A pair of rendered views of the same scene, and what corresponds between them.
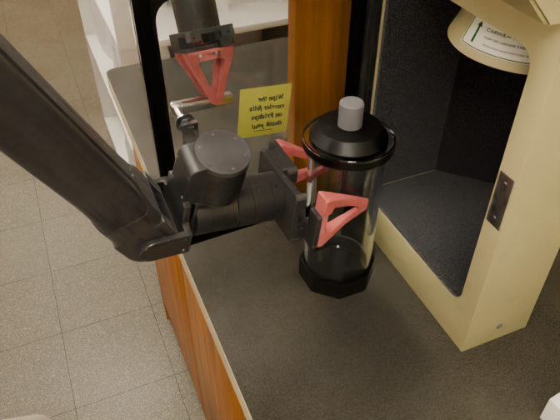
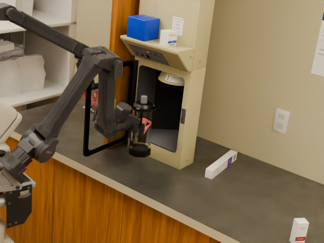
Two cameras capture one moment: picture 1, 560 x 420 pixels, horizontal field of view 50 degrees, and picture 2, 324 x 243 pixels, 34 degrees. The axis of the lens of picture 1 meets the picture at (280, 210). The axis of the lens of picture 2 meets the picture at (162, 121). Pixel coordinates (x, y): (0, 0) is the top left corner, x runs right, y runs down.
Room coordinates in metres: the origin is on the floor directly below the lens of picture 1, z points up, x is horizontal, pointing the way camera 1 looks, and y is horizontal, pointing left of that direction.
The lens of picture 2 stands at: (-1.33, 0.97, 2.02)
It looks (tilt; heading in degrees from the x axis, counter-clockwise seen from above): 21 degrees down; 329
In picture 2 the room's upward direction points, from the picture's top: 6 degrees clockwise
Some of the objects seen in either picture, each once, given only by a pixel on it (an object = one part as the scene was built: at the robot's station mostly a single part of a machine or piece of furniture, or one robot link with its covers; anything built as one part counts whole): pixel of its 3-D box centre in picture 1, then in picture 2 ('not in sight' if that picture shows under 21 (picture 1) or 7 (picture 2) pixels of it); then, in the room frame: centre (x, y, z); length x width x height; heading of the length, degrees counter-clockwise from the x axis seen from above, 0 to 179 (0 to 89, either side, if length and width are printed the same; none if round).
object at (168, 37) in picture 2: not in sight; (168, 37); (0.56, -0.16, 1.54); 0.05 x 0.05 x 0.06; 13
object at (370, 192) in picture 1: (342, 206); (141, 128); (0.58, -0.08, 1.13); 0.11 x 0.11 x 0.21
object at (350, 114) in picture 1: (349, 127); (143, 103); (0.58, -0.08, 1.25); 0.09 x 0.09 x 0.07
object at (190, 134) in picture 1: (189, 140); (94, 115); (0.65, 0.12, 1.18); 0.02 x 0.02 x 0.06; 25
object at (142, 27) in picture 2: not in sight; (142, 27); (0.69, -0.10, 1.56); 0.10 x 0.10 x 0.09; 23
